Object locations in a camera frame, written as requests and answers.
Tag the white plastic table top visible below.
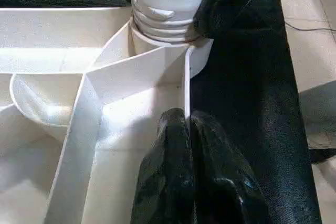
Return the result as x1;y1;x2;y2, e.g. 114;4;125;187
0;6;215;224

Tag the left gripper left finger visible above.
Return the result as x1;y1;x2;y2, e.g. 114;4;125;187
130;108;196;224

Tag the thin grey floor cable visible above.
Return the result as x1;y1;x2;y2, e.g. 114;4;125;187
283;19;336;33

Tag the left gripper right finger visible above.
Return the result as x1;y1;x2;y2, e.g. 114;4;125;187
189;111;271;224

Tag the black work mat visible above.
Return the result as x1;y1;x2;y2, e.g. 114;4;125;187
0;0;323;224

